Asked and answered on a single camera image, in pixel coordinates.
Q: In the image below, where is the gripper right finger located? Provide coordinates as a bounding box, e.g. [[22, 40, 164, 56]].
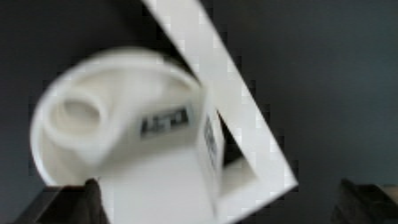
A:
[[331, 179, 398, 224]]

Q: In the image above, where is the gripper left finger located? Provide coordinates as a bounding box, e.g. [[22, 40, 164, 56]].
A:
[[11, 177, 109, 224]]

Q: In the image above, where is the white stool leg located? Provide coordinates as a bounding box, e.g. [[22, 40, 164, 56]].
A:
[[98, 96, 224, 224]]

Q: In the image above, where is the white right wall block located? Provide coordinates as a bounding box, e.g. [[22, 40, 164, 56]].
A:
[[142, 0, 297, 224]]

